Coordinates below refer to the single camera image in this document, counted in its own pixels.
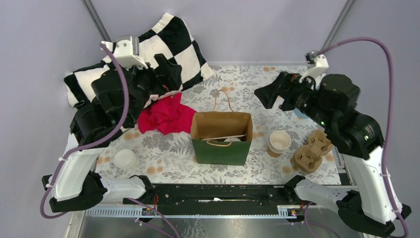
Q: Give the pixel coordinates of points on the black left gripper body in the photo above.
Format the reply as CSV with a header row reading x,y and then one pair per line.
x,y
147,83

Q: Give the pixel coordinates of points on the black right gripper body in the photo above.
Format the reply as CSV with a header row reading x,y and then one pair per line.
x,y
297,94

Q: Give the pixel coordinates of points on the white straw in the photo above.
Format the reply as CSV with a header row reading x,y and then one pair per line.
x,y
225,137

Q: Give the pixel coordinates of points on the green paper bag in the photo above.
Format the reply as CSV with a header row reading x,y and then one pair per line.
x,y
217,124

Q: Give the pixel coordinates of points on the brown paper coffee cup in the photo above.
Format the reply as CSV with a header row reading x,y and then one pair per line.
x,y
232,139

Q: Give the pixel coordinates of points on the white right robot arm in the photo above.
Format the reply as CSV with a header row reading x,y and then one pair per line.
x,y
357,136

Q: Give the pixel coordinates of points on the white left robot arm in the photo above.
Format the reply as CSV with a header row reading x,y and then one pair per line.
x,y
74,186

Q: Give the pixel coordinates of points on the blue cup of straws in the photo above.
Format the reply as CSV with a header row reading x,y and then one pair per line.
x,y
299,114

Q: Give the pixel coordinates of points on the black white checkered pillow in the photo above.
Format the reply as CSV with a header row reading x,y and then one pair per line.
x,y
157,49

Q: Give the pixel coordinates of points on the red cloth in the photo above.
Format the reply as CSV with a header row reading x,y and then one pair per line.
x,y
167,115

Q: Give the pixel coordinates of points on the stack of brown paper cups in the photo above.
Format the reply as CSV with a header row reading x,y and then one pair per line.
x,y
279,142

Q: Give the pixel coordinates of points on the floral patterned table mat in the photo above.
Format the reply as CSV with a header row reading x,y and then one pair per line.
x,y
171,158

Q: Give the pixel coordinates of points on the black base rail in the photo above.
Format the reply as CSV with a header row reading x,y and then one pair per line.
x,y
219,199

